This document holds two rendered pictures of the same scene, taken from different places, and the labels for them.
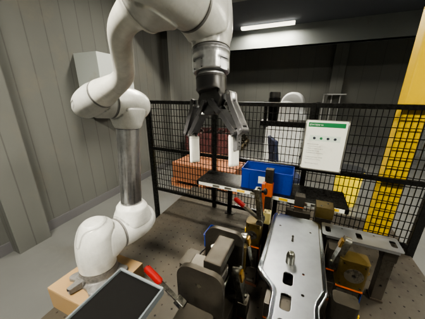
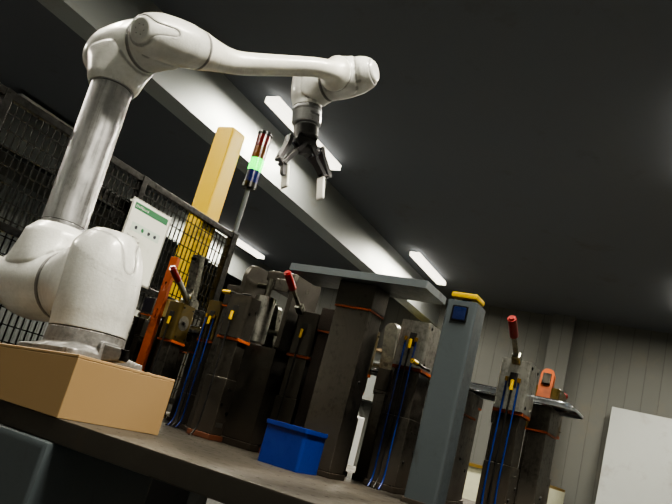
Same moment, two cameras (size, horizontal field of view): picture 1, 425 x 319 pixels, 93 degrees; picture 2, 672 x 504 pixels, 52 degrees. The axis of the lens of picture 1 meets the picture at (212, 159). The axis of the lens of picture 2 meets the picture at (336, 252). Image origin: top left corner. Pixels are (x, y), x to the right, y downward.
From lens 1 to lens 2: 205 cm
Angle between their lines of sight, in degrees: 89
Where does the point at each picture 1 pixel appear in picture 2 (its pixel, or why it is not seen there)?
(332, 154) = (147, 258)
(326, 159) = not seen: hidden behind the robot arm
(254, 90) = not seen: outside the picture
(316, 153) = not seen: hidden behind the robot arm
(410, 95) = (209, 209)
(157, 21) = (345, 94)
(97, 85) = (222, 50)
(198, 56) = (317, 112)
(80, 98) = (199, 43)
